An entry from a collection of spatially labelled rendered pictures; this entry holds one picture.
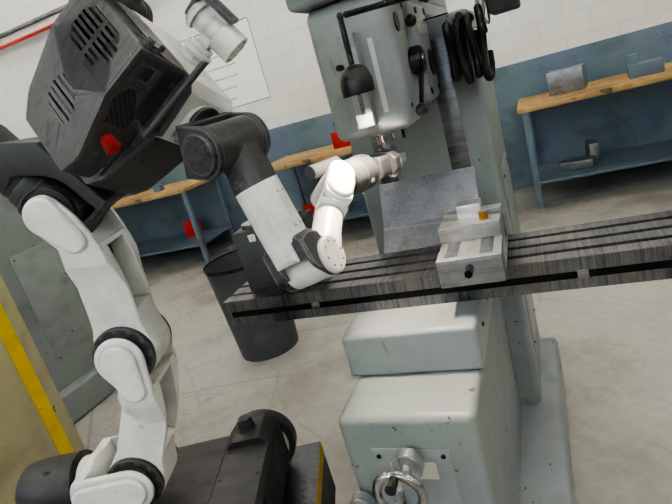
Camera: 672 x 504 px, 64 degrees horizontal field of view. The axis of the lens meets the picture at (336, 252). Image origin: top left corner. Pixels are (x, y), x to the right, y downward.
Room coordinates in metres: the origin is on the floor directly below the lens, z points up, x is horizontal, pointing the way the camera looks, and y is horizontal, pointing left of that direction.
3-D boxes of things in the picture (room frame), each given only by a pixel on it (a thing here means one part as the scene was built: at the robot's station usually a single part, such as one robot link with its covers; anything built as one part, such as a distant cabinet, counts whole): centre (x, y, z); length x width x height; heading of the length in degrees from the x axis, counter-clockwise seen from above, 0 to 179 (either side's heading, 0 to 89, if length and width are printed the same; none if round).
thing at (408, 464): (0.95, 0.00, 0.64); 0.16 x 0.12 x 0.12; 156
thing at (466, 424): (1.38, -0.19, 0.44); 0.81 x 0.32 x 0.60; 156
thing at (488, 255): (1.31, -0.35, 0.99); 0.35 x 0.15 x 0.11; 157
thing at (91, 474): (1.21, 0.67, 0.68); 0.21 x 0.20 x 0.13; 84
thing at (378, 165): (1.34, -0.14, 1.23); 0.13 x 0.12 x 0.10; 44
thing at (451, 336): (1.40, -0.20, 0.80); 0.50 x 0.35 x 0.12; 156
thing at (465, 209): (1.33, -0.36, 1.05); 0.06 x 0.05 x 0.06; 67
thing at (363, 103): (1.30, -0.16, 1.45); 0.04 x 0.04 x 0.21; 66
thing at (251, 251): (1.58, 0.16, 1.04); 0.22 x 0.12 x 0.20; 73
